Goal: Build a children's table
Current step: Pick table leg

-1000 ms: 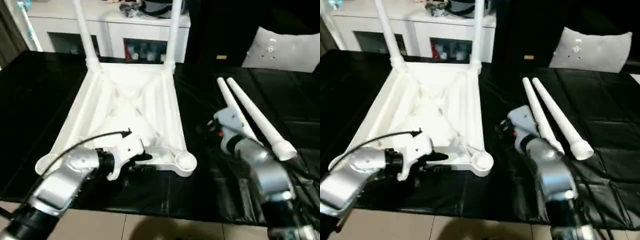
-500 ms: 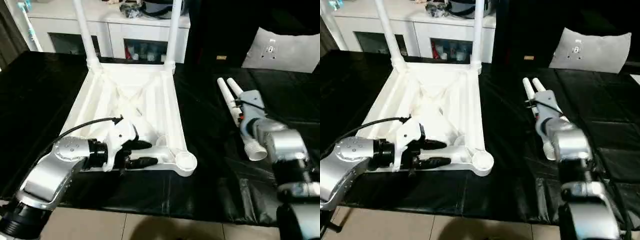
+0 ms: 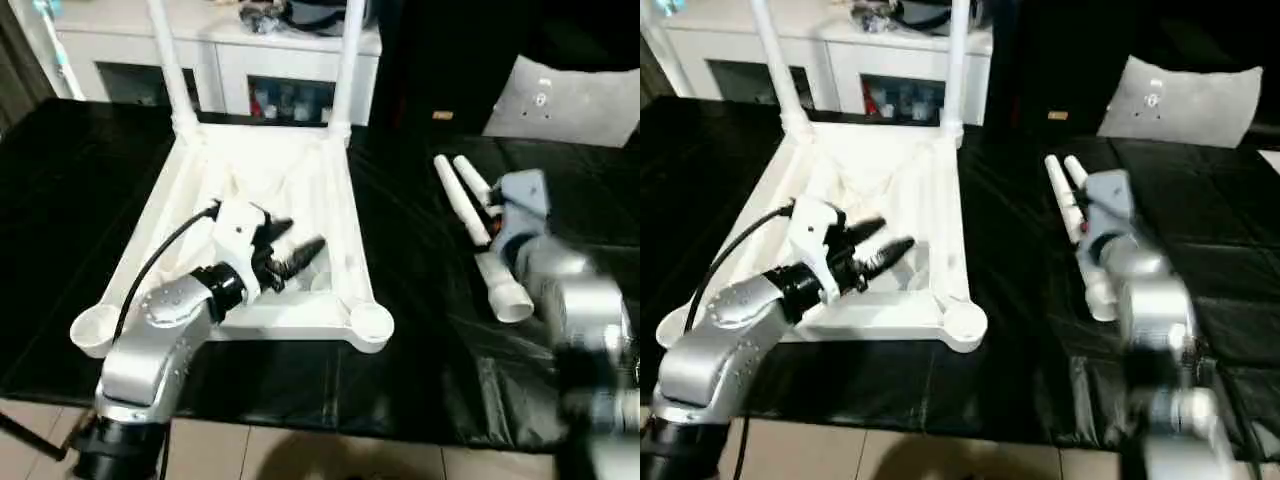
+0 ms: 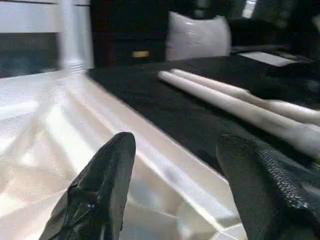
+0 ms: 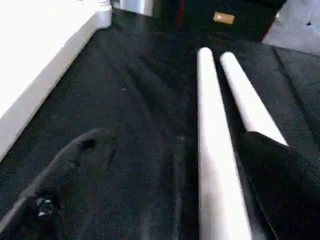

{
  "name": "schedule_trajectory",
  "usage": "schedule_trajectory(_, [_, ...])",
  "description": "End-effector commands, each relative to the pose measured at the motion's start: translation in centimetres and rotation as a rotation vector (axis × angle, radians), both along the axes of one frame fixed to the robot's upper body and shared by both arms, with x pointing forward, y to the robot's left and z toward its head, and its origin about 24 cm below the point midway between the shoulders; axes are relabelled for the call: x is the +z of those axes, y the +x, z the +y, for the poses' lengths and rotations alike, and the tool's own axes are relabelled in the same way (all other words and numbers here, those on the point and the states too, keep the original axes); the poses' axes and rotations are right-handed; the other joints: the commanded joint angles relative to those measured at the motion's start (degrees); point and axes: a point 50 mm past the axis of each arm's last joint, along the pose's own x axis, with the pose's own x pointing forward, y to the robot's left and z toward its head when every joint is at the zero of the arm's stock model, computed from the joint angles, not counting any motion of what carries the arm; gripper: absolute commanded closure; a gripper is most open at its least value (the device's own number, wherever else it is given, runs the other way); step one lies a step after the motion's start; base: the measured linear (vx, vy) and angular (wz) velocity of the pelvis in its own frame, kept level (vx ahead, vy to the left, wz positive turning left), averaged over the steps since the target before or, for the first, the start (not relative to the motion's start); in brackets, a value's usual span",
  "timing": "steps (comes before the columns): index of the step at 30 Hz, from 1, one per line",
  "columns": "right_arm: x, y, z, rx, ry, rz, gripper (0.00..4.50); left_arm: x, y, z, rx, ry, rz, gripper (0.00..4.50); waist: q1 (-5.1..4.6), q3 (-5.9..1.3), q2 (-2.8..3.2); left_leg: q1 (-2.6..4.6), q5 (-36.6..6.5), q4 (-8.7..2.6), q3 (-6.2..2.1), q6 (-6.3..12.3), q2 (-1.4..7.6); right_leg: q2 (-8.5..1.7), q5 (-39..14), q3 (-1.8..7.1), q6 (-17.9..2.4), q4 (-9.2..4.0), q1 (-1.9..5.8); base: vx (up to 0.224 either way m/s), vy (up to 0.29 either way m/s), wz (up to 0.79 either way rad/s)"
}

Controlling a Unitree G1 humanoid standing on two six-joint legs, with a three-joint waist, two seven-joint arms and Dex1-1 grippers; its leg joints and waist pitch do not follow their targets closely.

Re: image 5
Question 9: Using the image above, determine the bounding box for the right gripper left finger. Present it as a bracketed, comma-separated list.
[0, 128, 105, 240]

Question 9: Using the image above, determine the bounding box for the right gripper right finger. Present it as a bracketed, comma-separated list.
[237, 131, 320, 240]

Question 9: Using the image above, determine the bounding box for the white plastic table top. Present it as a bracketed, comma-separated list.
[0, 0, 113, 163]

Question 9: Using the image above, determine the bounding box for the white plastic table leg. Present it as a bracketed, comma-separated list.
[219, 51, 290, 147]
[196, 47, 253, 240]

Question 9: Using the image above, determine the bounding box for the black floor mat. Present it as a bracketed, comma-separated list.
[0, 7, 320, 240]

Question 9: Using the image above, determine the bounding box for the small yellow label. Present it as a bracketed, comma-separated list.
[212, 11, 236, 25]

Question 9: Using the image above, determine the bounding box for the white glass-door cabinet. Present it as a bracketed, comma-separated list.
[119, 0, 154, 16]

